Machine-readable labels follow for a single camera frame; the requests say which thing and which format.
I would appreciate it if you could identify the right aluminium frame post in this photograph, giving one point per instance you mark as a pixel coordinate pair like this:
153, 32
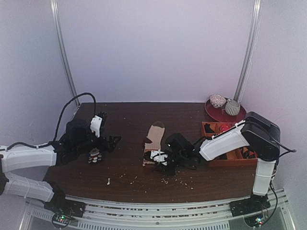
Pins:
252, 40

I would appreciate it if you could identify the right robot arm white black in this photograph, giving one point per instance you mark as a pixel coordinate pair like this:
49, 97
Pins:
255, 132

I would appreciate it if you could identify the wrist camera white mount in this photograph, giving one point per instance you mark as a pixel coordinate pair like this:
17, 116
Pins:
159, 157
95, 125

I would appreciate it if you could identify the dark teal patterned sock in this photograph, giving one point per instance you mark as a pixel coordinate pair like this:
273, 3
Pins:
94, 156

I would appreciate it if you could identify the cream striped knitted sock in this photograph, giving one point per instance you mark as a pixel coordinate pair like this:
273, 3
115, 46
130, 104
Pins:
153, 140

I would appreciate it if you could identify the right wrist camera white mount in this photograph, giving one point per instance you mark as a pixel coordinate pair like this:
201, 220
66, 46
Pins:
159, 157

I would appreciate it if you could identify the left aluminium frame post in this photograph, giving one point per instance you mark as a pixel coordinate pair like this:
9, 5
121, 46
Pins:
63, 53

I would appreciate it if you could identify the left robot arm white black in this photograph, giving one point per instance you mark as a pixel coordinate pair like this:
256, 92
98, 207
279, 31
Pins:
79, 138

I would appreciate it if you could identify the red sock in tray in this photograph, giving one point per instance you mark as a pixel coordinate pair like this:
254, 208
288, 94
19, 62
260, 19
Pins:
224, 127

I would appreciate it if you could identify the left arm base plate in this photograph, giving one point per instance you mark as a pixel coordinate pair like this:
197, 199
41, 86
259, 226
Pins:
67, 208

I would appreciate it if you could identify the black sock in tray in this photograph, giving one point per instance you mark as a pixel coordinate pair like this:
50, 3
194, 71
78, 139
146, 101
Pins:
210, 127

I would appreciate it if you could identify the aluminium frame post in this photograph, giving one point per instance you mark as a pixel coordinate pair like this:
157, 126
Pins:
252, 40
63, 53

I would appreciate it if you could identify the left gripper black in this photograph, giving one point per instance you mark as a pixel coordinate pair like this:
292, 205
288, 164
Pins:
111, 145

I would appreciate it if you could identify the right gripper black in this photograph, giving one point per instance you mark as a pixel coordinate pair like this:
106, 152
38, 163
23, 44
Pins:
161, 164

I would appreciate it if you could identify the white dotted bowl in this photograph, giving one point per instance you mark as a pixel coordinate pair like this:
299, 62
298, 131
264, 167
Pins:
217, 100

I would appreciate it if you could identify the grey striped cup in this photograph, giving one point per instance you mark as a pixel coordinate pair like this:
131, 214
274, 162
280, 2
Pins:
232, 107

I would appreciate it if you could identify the aluminium front rail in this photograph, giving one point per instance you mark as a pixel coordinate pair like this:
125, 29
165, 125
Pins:
210, 215

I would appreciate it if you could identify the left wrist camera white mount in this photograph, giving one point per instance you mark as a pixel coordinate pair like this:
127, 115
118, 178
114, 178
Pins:
95, 125

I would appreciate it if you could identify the wooden compartment tray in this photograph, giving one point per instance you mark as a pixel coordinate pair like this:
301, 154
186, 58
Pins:
238, 157

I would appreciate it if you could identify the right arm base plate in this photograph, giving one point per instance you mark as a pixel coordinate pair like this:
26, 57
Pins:
248, 205

